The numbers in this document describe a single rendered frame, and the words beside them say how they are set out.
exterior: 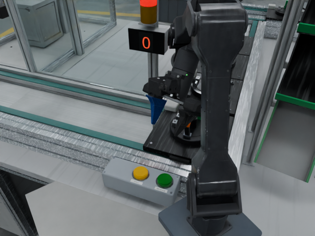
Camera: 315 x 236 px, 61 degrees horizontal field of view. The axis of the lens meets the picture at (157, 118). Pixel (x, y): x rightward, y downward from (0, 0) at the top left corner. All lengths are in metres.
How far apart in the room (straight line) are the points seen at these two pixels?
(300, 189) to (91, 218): 0.63
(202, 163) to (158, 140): 0.40
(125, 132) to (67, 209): 0.31
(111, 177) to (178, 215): 0.27
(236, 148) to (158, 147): 0.24
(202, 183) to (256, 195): 0.45
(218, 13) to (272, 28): 1.52
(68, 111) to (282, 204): 0.80
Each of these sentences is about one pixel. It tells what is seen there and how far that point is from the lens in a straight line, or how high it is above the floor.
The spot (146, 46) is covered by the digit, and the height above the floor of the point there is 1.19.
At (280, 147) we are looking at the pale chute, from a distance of 0.80.
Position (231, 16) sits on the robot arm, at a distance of 0.42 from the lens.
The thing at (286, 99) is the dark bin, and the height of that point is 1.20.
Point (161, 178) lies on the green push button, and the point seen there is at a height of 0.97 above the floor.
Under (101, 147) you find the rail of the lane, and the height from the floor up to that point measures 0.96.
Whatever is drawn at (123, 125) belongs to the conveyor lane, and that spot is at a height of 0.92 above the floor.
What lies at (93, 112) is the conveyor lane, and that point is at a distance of 1.06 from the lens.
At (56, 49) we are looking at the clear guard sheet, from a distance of 1.18.
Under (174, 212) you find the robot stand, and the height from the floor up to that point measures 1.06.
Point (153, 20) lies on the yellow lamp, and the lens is 0.86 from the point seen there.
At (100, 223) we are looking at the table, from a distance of 0.81.
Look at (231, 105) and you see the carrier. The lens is 1.02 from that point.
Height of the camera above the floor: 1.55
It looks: 39 degrees down
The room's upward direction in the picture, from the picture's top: straight up
